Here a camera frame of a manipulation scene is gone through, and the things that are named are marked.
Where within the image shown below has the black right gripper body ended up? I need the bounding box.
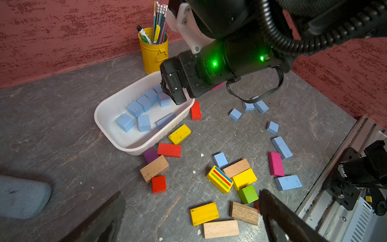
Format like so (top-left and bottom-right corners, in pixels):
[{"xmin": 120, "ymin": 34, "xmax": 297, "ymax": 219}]
[{"xmin": 177, "ymin": 33, "xmax": 284, "ymax": 98}]

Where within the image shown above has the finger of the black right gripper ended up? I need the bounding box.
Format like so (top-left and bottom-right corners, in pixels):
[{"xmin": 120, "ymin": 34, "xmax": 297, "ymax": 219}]
[{"xmin": 160, "ymin": 57, "xmax": 186, "ymax": 105}]

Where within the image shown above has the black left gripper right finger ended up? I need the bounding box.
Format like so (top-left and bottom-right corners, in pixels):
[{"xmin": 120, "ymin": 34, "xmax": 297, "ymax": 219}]
[{"xmin": 259, "ymin": 189, "xmax": 326, "ymax": 242}]

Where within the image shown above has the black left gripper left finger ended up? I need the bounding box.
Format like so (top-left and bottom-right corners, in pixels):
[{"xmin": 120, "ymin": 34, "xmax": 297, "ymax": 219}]
[{"xmin": 61, "ymin": 192, "xmax": 126, "ymax": 242}]

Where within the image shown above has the light blue cube block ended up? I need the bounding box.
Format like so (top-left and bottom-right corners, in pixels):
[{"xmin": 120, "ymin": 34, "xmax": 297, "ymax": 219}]
[{"xmin": 117, "ymin": 114, "xmax": 135, "ymax": 132}]

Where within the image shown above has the light blue long block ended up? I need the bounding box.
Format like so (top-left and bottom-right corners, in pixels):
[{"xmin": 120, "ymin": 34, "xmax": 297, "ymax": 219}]
[
  {"xmin": 254, "ymin": 100, "xmax": 269, "ymax": 114},
  {"xmin": 156, "ymin": 113, "xmax": 175, "ymax": 129}
]

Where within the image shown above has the magenta flat block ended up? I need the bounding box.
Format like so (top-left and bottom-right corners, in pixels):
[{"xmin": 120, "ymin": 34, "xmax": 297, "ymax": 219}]
[{"xmin": 211, "ymin": 83, "xmax": 225, "ymax": 91}]

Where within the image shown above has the magenta round block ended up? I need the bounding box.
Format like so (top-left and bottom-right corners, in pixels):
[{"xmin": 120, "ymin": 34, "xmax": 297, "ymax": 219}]
[{"xmin": 254, "ymin": 200, "xmax": 261, "ymax": 214}]

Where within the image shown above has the yellow metal pencil bucket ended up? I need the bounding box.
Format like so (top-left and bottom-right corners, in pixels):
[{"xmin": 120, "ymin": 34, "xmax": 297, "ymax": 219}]
[{"xmin": 138, "ymin": 33, "xmax": 169, "ymax": 74}]

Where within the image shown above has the red upright block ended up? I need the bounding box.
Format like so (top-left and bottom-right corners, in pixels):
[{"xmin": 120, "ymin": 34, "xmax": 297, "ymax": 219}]
[{"xmin": 190, "ymin": 101, "xmax": 202, "ymax": 121}]

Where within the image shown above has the light blue block front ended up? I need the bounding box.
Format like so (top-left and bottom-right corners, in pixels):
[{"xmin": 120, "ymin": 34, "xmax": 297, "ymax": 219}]
[{"xmin": 274, "ymin": 175, "xmax": 302, "ymax": 191}]

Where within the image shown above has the dark wood block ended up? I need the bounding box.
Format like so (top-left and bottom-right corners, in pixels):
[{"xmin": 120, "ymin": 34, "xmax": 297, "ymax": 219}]
[{"xmin": 229, "ymin": 201, "xmax": 259, "ymax": 225}]

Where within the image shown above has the green small block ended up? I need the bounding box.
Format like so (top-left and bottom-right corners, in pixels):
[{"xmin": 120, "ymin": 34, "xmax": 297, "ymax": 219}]
[{"xmin": 237, "ymin": 186, "xmax": 259, "ymax": 204}]

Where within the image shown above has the yellow block near bowl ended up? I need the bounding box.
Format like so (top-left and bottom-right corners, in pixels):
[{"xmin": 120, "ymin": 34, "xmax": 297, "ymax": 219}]
[{"xmin": 168, "ymin": 125, "xmax": 191, "ymax": 145}]

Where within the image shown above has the white rectangular bowl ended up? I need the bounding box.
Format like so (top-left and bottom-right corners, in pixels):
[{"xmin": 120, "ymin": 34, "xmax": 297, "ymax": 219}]
[{"xmin": 94, "ymin": 71, "xmax": 195, "ymax": 156}]

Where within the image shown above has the natural wood long block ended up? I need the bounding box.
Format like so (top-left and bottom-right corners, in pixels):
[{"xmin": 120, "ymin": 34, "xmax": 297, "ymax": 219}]
[{"xmin": 203, "ymin": 220, "xmax": 240, "ymax": 239}]

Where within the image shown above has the magenta block front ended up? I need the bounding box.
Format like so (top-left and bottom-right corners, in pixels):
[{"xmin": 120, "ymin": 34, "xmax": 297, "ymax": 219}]
[{"xmin": 268, "ymin": 152, "xmax": 285, "ymax": 177}]

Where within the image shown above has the yellow block beside green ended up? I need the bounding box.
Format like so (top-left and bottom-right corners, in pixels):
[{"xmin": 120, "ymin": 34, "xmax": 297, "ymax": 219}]
[{"xmin": 231, "ymin": 168, "xmax": 258, "ymax": 191}]

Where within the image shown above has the red flat block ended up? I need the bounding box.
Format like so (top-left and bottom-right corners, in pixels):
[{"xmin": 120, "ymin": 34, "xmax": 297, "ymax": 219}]
[{"xmin": 157, "ymin": 143, "xmax": 181, "ymax": 158}]

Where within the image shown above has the red small block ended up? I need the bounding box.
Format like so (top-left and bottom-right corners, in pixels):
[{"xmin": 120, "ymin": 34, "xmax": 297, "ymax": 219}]
[{"xmin": 152, "ymin": 175, "xmax": 167, "ymax": 194}]

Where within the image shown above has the striped yellow block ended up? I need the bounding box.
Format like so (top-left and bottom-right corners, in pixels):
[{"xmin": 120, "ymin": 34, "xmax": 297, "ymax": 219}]
[{"xmin": 206, "ymin": 166, "xmax": 234, "ymax": 194}]

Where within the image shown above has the tan wood block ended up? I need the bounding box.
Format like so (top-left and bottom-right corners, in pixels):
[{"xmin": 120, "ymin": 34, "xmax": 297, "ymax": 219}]
[{"xmin": 223, "ymin": 159, "xmax": 251, "ymax": 178}]

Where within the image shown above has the light blue upright block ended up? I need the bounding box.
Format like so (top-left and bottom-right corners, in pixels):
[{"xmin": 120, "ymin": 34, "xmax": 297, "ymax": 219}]
[{"xmin": 271, "ymin": 137, "xmax": 293, "ymax": 159}]

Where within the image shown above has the bundle of pencils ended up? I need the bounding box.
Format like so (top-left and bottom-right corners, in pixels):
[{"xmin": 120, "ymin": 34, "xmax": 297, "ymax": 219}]
[{"xmin": 136, "ymin": 1, "xmax": 168, "ymax": 45}]

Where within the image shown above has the purple small block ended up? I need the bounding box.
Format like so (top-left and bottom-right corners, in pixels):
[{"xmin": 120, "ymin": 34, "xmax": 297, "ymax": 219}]
[{"xmin": 143, "ymin": 147, "xmax": 159, "ymax": 164}]

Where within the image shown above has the yellow block centre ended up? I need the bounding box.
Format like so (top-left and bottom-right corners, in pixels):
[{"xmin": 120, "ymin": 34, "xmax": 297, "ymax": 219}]
[{"xmin": 190, "ymin": 202, "xmax": 220, "ymax": 226}]

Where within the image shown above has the tan block left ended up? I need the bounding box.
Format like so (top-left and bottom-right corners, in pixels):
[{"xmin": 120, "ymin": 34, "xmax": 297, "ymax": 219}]
[{"xmin": 140, "ymin": 155, "xmax": 169, "ymax": 184}]

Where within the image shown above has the light blue small cube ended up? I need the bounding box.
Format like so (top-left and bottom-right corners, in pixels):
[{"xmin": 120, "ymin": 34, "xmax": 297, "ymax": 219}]
[{"xmin": 267, "ymin": 121, "xmax": 279, "ymax": 135}]

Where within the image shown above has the aluminium front rail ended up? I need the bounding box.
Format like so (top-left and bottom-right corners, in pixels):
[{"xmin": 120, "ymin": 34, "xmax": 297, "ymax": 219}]
[{"xmin": 296, "ymin": 116, "xmax": 387, "ymax": 242}]

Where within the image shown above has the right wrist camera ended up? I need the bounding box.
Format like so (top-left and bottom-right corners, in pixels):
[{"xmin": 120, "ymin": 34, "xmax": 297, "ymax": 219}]
[{"xmin": 166, "ymin": 1, "xmax": 256, "ymax": 54}]

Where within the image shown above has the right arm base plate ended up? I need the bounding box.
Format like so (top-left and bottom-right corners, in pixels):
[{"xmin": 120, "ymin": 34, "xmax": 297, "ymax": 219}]
[{"xmin": 323, "ymin": 140, "xmax": 387, "ymax": 212}]

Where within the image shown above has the black corrugated cable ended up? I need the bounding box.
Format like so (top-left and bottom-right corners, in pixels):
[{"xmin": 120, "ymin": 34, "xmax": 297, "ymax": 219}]
[{"xmin": 256, "ymin": 0, "xmax": 387, "ymax": 56}]

